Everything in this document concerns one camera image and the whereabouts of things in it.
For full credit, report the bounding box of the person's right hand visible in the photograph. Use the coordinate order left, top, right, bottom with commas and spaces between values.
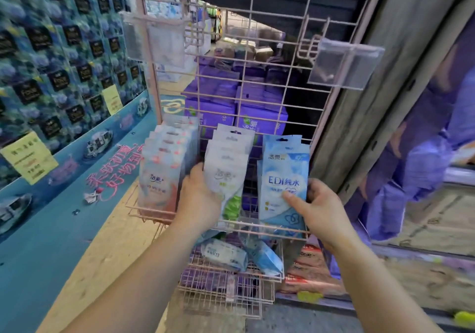
282, 178, 359, 252

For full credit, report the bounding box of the person's left hand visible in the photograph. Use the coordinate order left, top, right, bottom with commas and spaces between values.
177, 163, 224, 235

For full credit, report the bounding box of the blue cloud wipes packet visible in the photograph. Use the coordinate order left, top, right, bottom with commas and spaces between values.
257, 143, 311, 234

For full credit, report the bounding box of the green white wipes packet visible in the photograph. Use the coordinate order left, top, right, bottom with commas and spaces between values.
203, 150, 250, 230

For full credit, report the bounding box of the person's right forearm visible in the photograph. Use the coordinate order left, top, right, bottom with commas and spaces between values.
322, 232, 444, 333

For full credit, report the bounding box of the person's left forearm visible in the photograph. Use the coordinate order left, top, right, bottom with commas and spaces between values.
62, 222, 208, 333

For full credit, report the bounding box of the row of pink wipes packets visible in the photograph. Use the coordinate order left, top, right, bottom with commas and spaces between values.
137, 115, 200, 219

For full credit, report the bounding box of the hanging green white packets bunch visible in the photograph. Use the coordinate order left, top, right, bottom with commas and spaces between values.
205, 123, 256, 159

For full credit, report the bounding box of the blue hanging wipes packet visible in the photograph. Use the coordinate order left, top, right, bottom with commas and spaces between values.
262, 134, 303, 148

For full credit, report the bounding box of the blue white wipes pack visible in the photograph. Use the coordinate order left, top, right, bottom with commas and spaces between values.
246, 237, 285, 278
200, 238, 249, 272

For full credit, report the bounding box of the stack of red orange packets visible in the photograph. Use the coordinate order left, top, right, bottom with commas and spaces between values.
279, 243, 347, 297

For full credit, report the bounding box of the stack of purple tissue packs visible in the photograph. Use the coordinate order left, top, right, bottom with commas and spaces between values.
181, 56, 291, 152

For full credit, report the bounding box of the small yellow price tag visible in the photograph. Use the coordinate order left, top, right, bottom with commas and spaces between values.
100, 84, 124, 116

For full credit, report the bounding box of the pile of purple bags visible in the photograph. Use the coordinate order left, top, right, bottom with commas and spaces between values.
354, 17, 475, 241

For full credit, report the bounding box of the pile of brown cardboard boxes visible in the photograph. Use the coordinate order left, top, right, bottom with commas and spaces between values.
213, 39, 283, 64

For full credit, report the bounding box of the clear plastic tag holder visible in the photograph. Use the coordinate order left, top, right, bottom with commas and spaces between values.
119, 11, 190, 69
307, 38, 386, 91

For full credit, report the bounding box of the brown cardboard box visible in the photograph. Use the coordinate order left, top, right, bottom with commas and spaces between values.
371, 184, 475, 312

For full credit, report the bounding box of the grey wooden pillar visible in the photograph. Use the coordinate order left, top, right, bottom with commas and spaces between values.
309, 0, 475, 204

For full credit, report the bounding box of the blue boat print display base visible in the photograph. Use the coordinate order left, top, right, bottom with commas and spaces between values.
0, 91, 161, 333

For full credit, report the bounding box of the large yellow price tag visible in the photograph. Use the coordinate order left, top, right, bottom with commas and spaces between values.
0, 131, 59, 186

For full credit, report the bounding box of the pink wire basket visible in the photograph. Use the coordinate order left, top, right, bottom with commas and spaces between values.
177, 232, 285, 319

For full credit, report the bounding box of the pink wire display rack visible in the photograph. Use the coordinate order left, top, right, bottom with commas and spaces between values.
124, 0, 395, 241

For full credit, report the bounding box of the wall of blue floral packets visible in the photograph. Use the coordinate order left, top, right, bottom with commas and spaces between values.
0, 0, 150, 190

